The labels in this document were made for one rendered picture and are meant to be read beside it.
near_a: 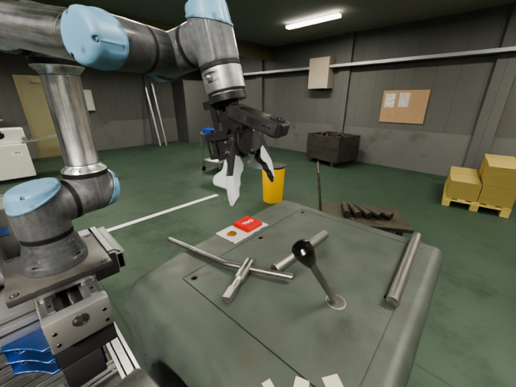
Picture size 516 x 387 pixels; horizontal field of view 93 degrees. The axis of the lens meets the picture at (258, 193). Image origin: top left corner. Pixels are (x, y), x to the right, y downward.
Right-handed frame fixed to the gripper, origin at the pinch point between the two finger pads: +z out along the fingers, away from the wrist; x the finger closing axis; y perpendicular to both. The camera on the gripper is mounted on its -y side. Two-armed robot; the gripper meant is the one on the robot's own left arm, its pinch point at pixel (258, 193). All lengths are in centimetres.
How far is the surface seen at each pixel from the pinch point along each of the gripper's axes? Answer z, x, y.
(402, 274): 20.1, -7.9, -24.4
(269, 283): 16.8, 6.4, -2.8
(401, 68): -63, -648, 21
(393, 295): 19.6, -0.8, -23.5
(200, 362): 17.2, 24.5, -1.5
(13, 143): -81, -105, 654
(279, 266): 15.2, 2.7, -3.4
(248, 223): 12.4, -10.3, 13.4
